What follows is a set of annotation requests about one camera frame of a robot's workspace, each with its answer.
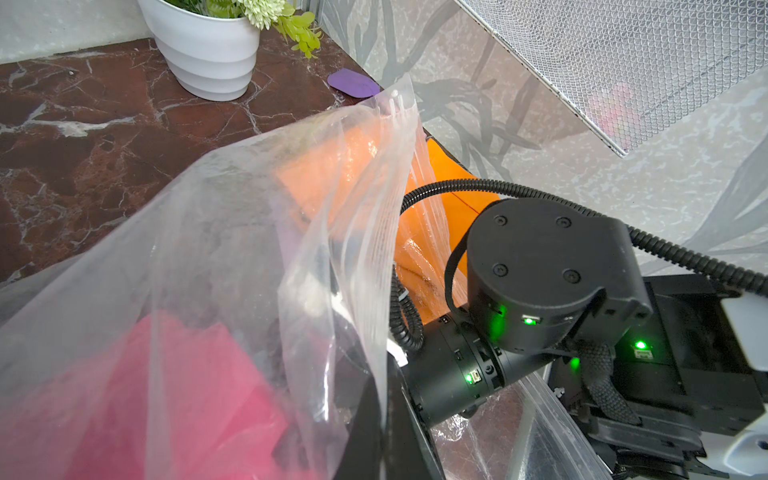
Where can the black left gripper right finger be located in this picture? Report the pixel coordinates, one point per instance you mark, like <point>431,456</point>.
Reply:
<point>410,449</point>

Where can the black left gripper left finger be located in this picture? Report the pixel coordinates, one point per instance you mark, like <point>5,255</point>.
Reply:
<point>365,443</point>

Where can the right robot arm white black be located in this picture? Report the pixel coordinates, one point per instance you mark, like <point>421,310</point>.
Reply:
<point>665,376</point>

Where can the pink folded garment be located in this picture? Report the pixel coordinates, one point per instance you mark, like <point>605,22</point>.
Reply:
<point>166,401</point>

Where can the clear plastic vacuum bag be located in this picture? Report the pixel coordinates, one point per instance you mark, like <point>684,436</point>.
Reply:
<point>309,304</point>

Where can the purple spatula right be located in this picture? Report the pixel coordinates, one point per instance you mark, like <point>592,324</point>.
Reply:
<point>353,84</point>

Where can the orange trousers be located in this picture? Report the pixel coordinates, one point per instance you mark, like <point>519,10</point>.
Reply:
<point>427,232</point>

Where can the white wire mesh basket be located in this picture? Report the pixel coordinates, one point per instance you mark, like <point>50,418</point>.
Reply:
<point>630,69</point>

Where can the white pot artificial plant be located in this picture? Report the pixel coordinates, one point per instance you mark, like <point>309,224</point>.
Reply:
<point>211,46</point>

